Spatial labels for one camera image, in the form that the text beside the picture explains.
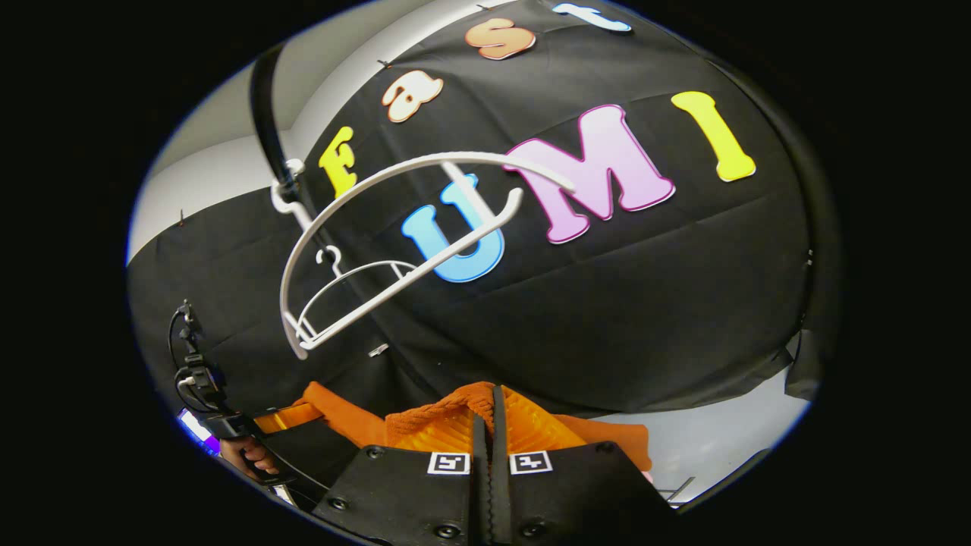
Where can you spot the small white clip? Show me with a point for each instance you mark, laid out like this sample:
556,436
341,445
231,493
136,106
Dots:
378,349

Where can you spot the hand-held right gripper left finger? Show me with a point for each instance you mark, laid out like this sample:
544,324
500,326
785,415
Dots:
479,485

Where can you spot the black metal clothes rack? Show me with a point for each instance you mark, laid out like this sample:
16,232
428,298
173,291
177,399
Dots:
265,114

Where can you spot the black backdrop cloth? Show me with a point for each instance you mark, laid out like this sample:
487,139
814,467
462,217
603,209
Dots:
607,303

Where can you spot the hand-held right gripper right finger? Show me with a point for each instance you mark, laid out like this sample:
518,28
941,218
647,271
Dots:
499,470

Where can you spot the white plastic clothes hanger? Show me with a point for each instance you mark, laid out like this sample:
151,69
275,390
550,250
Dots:
338,269
284,299

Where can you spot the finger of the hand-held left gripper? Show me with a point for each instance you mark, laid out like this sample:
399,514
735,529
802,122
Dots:
303,455

